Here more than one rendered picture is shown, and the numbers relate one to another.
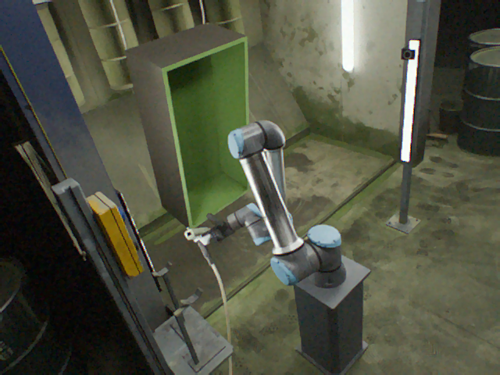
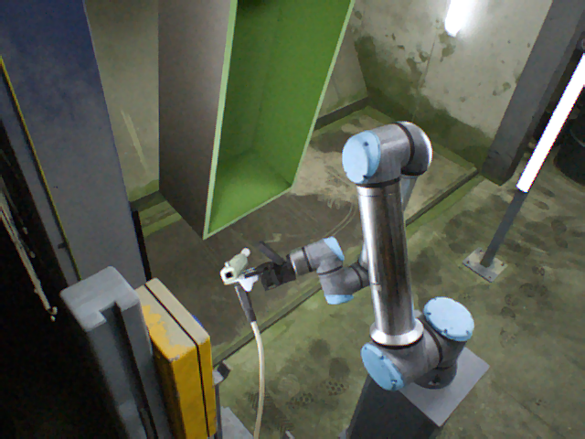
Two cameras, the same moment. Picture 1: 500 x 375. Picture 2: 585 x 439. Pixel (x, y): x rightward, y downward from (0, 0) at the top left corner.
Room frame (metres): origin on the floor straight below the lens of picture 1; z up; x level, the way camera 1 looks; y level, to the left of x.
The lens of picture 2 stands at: (0.56, 0.33, 2.02)
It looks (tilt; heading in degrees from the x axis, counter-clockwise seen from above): 43 degrees down; 349
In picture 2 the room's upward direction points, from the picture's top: 5 degrees clockwise
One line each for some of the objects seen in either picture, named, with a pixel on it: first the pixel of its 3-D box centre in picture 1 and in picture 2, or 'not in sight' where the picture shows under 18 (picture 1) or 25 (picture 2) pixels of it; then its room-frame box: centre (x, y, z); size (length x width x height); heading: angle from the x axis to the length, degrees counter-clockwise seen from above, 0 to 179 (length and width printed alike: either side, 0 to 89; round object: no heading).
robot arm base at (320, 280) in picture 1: (326, 266); (430, 354); (1.30, -0.33, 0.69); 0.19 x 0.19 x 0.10
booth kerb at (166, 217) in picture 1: (223, 183); (242, 158); (3.22, 0.19, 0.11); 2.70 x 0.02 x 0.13; 125
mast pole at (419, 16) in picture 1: (410, 130); (543, 151); (2.23, -1.20, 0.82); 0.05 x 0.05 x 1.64; 35
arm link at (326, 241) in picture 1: (323, 247); (441, 331); (1.29, -0.32, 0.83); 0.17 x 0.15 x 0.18; 114
